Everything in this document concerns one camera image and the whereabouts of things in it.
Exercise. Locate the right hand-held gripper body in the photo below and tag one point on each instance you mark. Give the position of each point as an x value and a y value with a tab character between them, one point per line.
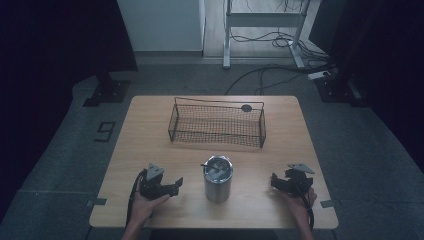
297	181

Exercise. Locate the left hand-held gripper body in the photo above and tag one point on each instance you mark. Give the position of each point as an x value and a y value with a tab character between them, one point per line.
150	186

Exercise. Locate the person's left hand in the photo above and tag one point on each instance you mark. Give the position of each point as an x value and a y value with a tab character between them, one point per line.
144	207

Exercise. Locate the person's right hand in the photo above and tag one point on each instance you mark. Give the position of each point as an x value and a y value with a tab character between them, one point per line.
300	205

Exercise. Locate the grey tape piece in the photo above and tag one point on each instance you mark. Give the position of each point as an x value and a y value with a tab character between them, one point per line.
98	201
327	203

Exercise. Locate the black stick in cup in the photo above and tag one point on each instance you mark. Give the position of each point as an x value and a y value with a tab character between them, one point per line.
210	166

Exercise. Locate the steel cup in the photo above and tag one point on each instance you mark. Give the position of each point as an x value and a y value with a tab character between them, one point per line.
218	183

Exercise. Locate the round black basket tag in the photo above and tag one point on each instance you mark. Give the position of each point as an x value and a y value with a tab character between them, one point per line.
246	107

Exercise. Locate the black stand base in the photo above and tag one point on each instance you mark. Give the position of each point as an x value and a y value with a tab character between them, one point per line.
108	90
338	89

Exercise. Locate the white power strip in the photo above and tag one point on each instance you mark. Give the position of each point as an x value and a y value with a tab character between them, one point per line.
319	75

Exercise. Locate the dark curtain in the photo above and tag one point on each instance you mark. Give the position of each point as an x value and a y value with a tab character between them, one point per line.
383	60
50	66

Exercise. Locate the white cabinet panel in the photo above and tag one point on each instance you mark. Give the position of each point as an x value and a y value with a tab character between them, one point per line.
163	25

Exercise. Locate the white metal desk frame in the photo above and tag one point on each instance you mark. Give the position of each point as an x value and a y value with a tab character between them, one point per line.
263	20

